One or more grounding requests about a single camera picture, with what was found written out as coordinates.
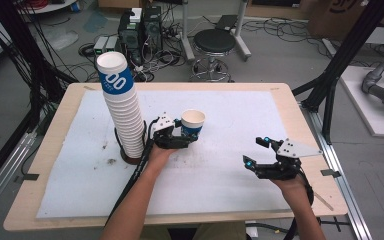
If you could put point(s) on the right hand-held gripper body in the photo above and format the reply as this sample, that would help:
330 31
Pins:
296 149

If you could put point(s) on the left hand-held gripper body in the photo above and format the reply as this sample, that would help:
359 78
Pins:
163 124

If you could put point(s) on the blue banded paper cup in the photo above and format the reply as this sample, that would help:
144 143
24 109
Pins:
193 118

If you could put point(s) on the stack of paper cups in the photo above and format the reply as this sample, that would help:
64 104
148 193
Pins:
123 113

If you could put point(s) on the brown cup holder black rods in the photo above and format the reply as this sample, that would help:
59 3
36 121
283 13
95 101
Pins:
130 161

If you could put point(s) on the person's left hand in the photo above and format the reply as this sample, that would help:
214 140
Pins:
160 156

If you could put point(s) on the person's right hand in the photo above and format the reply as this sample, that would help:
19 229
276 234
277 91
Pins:
290 186

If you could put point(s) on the white table mat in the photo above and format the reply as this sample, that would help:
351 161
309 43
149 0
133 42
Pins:
213 173

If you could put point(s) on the black tape piece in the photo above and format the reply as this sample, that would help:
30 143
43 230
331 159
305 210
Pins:
28 177
330 173

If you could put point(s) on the thin wooden stick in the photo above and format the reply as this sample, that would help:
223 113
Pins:
323 200

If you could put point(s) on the person's khaki trousers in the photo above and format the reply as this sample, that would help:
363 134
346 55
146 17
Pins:
213 233

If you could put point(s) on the white floor board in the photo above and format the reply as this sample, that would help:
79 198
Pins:
363 106

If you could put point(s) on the white metal stand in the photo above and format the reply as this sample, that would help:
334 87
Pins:
186 36

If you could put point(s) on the black round stool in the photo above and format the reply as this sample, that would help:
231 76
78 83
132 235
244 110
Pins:
214 41

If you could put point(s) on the black computer tower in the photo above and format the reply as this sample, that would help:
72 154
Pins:
129 36
152 28

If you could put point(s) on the small silver box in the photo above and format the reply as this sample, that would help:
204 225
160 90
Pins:
112 41
100 45

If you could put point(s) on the white power strip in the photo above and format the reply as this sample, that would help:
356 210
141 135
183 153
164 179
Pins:
330 46

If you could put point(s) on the small white box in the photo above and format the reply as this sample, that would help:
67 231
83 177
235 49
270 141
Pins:
136 15

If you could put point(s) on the teal sheet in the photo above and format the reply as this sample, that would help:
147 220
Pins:
95 22

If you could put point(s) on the clear plastic sheet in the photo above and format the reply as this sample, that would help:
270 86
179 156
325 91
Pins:
60 39

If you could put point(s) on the cardboard box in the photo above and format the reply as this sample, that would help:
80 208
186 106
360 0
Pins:
340 18

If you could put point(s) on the white round table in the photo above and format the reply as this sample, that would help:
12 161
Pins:
56 6

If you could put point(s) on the aluminium rail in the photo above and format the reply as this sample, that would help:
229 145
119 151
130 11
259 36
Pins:
3 176
340 186

